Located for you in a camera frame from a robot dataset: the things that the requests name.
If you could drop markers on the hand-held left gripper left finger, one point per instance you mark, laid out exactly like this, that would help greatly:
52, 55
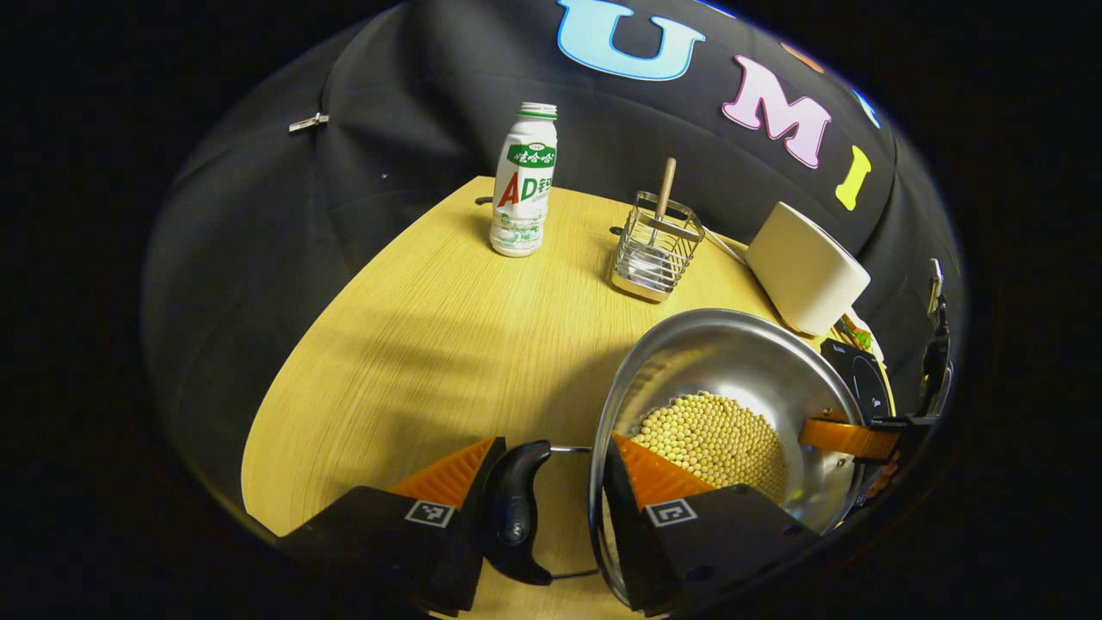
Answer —
469, 542

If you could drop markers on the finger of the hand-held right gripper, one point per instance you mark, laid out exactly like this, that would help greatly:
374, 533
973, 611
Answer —
848, 437

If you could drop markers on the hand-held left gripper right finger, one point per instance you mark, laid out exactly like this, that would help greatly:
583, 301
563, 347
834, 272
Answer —
628, 534

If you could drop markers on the black induction cooktop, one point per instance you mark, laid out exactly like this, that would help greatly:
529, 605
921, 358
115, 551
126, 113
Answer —
865, 379

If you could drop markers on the pile of soybeans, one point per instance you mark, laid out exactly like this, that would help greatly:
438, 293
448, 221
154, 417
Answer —
715, 439

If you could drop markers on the sandwich with lettuce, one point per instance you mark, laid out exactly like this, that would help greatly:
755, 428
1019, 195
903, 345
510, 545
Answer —
854, 331

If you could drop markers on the white toaster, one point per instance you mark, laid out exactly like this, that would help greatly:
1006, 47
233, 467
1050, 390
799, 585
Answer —
805, 267

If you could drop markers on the white drink bottle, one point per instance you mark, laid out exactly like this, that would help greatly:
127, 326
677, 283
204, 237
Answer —
521, 198

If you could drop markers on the black backdrop cloth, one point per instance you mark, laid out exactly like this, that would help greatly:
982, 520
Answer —
387, 129

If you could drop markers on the silver metal clip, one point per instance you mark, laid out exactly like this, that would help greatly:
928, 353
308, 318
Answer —
308, 122

